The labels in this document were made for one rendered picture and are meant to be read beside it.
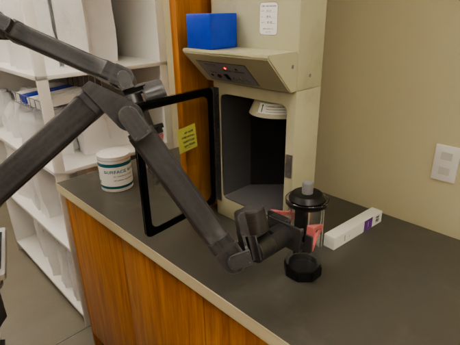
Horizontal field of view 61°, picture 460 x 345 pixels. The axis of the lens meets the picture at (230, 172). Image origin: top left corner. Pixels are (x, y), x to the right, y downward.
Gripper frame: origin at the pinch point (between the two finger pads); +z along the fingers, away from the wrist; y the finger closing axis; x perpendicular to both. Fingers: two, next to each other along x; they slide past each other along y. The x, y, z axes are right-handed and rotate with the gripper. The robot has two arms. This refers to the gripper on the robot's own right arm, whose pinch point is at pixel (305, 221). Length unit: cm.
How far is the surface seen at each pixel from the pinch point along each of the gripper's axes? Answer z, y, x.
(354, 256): 16.6, -6.4, 15.8
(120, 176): -8, 82, 10
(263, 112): 8.5, 22.9, -23.2
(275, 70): -1.6, 10.3, -37.5
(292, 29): 6.8, 12.3, -46.2
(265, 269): -6.2, 7.6, 15.9
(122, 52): 47, 170, -27
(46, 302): -26, 162, 111
